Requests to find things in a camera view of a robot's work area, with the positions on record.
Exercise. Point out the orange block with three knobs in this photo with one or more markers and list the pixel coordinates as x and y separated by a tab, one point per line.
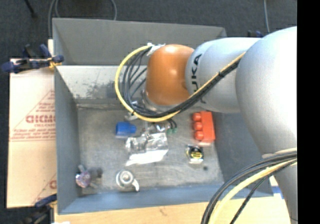
206	128

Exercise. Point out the purple and grey toy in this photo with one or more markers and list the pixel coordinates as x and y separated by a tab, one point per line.
86	177

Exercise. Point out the blue block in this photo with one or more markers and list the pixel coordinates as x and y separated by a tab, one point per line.
124	129

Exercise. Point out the brown cardboard board red print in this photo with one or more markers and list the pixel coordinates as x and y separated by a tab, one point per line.
30	163

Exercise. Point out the grey metal bin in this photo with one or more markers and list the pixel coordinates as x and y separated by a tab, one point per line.
100	148

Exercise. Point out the black and yellow tape measure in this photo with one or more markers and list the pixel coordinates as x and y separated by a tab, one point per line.
195	153

